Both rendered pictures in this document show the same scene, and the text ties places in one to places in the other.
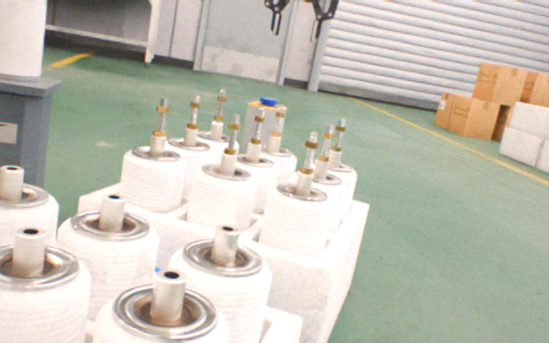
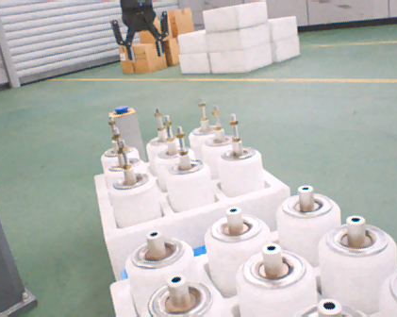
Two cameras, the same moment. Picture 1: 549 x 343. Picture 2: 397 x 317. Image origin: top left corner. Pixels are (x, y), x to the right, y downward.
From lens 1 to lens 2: 0.45 m
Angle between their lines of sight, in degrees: 28
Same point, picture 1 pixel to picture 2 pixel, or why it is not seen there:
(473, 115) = (149, 56)
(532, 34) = not seen: outside the picture
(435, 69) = (96, 33)
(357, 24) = (24, 22)
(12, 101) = not seen: outside the picture
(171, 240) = (186, 226)
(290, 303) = (272, 218)
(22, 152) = not seen: outside the picture
